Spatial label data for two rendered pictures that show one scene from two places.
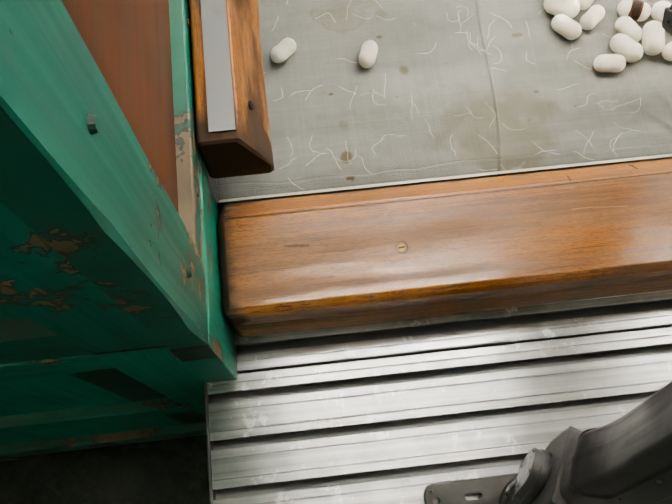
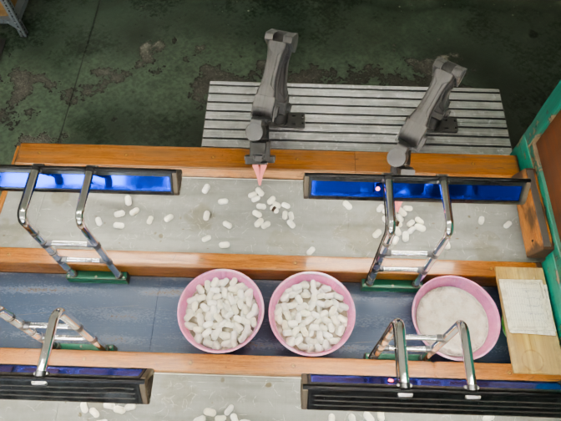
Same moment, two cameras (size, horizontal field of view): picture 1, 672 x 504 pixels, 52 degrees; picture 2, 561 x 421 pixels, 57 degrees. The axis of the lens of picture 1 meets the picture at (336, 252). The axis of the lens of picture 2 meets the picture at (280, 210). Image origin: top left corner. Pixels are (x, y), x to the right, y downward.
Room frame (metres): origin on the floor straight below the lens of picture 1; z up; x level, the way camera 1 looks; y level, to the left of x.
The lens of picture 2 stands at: (1.34, -0.56, 2.32)
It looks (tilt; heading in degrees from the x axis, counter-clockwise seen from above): 62 degrees down; 190
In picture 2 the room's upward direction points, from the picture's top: straight up
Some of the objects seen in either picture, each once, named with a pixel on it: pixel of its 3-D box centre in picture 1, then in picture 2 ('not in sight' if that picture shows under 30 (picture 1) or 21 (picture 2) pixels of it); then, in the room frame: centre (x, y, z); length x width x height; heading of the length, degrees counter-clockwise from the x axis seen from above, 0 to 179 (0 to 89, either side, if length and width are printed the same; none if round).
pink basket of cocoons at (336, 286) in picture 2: not in sight; (310, 316); (0.85, -0.55, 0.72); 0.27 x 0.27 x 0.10
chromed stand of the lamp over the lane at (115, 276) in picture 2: not in sight; (83, 228); (0.75, -1.27, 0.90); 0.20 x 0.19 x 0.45; 98
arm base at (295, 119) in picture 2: not in sight; (280, 114); (0.07, -0.79, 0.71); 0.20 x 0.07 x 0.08; 98
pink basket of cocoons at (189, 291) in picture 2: not in sight; (222, 313); (0.89, -0.82, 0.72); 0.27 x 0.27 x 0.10
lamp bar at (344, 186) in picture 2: not in sight; (414, 184); (0.53, -0.32, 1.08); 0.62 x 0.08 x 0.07; 98
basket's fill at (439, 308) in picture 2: not in sight; (450, 322); (0.78, -0.11, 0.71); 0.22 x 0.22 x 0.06
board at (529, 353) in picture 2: not in sight; (528, 318); (0.75, 0.10, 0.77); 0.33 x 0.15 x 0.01; 8
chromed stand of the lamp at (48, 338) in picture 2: not in sight; (51, 361); (1.15, -1.22, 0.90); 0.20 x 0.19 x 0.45; 98
